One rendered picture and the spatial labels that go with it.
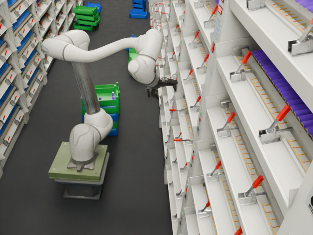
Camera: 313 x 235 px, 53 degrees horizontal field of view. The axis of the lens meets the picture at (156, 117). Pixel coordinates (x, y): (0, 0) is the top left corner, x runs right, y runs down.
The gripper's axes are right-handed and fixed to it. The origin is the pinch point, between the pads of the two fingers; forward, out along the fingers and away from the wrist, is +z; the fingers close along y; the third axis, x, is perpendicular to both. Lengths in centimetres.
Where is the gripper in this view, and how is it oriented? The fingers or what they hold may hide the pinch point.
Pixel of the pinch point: (166, 93)
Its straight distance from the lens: 195.7
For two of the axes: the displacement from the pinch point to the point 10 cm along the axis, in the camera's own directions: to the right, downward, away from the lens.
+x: -2.4, -8.8, 4.0
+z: 4.4, 2.7, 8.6
